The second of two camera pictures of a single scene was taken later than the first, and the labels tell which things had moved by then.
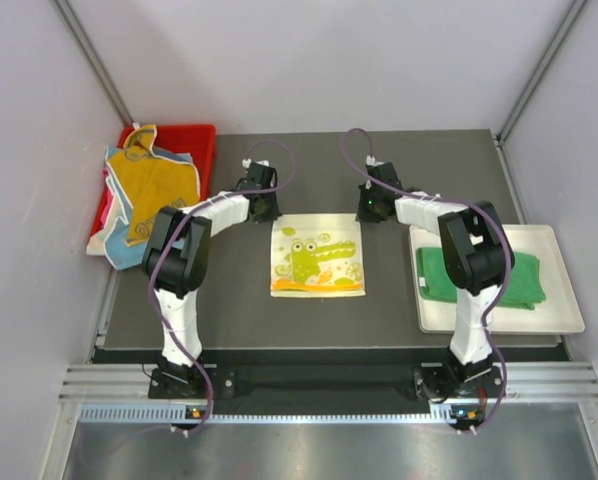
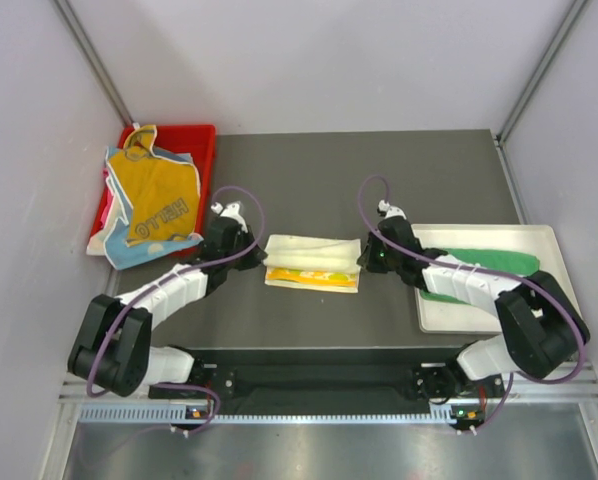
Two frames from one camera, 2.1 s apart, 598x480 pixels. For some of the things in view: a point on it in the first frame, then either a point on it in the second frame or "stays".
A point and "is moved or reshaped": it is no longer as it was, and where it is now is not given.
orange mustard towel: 150,182 stays
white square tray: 559,313 stays
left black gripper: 271,214 to 255,257
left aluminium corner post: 109,85 stays
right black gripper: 363,214 to 367,258
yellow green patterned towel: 317,255 is moved or reshaped
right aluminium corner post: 576,9 stays
